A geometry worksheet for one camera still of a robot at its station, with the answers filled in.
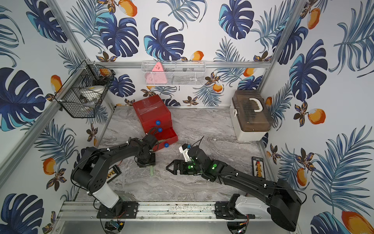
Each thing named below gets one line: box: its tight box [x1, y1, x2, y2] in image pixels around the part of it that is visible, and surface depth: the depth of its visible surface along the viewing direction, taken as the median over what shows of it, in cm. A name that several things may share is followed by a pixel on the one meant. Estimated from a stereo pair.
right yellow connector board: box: [251, 156, 266, 180], surface depth 91 cm
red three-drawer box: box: [132, 94, 179, 152], surface depth 93 cm
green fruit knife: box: [149, 165, 154, 178], surface depth 89 cm
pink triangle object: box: [145, 61, 169, 85], surface depth 92 cm
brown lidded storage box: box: [229, 89, 274, 142], surface depth 97 cm
